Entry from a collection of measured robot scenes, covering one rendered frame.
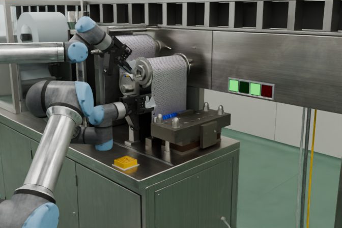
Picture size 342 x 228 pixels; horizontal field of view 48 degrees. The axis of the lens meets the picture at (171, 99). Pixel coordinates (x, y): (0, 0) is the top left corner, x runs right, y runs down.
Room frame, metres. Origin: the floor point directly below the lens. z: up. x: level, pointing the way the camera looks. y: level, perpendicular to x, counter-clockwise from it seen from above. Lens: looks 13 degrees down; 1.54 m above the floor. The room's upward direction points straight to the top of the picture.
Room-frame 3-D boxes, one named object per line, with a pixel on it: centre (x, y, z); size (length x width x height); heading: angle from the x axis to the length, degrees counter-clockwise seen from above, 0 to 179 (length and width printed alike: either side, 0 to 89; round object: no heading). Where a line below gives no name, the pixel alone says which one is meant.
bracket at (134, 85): (1.78, 0.19, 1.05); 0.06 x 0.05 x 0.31; 135
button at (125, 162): (1.50, 0.19, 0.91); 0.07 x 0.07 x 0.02; 45
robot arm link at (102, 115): (1.54, 0.29, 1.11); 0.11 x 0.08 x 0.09; 135
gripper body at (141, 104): (1.66, 0.17, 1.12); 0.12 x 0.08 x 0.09; 135
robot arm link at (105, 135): (1.55, 0.30, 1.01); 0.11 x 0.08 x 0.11; 81
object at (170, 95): (1.82, 0.01, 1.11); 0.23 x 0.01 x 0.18; 135
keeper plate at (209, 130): (1.71, -0.18, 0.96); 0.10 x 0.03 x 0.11; 135
